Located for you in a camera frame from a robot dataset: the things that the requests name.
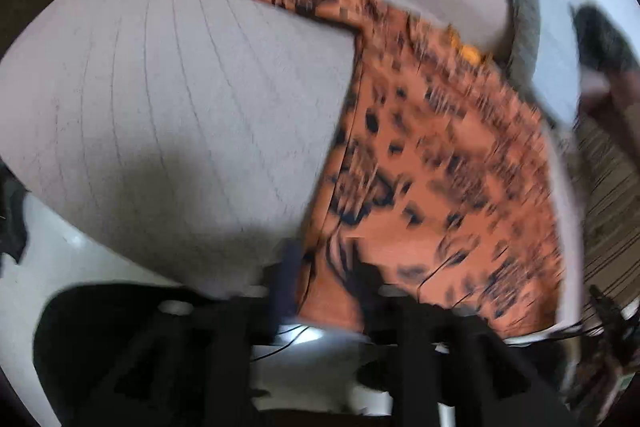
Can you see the dark cloth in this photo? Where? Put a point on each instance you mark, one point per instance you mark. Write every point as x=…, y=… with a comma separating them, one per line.
x=12, y=217

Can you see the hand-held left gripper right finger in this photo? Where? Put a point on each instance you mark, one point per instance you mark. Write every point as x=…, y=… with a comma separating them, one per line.
x=369, y=289

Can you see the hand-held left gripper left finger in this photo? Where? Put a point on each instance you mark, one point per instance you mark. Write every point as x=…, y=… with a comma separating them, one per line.
x=286, y=279

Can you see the grey pillow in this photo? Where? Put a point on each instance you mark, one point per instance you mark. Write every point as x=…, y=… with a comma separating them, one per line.
x=526, y=7

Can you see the bed with beige sheet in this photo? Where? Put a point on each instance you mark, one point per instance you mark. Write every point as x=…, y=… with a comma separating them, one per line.
x=150, y=107

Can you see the dark furry cushion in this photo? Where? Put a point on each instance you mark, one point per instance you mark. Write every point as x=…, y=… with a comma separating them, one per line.
x=605, y=42

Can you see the orange floral garment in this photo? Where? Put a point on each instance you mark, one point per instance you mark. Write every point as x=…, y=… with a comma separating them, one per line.
x=425, y=157

